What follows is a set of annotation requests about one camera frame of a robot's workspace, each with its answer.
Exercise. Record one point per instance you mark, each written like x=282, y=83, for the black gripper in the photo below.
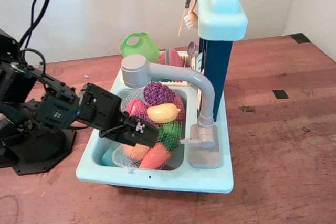
x=98, y=108

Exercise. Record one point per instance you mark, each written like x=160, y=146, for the grey faucet lever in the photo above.
x=202, y=136

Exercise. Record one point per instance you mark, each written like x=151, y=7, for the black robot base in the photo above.
x=30, y=150

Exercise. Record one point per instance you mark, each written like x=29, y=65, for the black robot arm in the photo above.
x=29, y=94

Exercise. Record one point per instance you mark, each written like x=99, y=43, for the mesh bag of toy fruit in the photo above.
x=163, y=108

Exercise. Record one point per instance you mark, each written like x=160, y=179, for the light blue toy sink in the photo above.
x=193, y=168

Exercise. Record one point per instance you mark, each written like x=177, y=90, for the grey toy faucet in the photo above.
x=137, y=72

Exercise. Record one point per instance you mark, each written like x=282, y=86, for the pink toy plates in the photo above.
x=170, y=57

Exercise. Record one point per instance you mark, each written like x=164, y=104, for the green toy cutting board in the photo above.
x=140, y=44

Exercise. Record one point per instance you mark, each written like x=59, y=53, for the purple toy spoon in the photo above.
x=191, y=49

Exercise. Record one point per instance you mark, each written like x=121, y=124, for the blue toy sink back shelf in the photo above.
x=220, y=23

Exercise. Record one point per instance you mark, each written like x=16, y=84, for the black tape table patch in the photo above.
x=280, y=94

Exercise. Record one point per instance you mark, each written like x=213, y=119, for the black tape corner patch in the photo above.
x=300, y=38

